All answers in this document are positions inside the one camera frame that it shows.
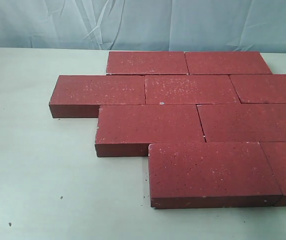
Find white-speckled red brick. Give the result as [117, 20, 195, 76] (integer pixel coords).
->
[145, 75, 240, 105]

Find white backdrop curtain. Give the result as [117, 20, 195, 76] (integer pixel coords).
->
[0, 0, 286, 53]

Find middle row red brick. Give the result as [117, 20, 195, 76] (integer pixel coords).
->
[197, 103, 286, 142]

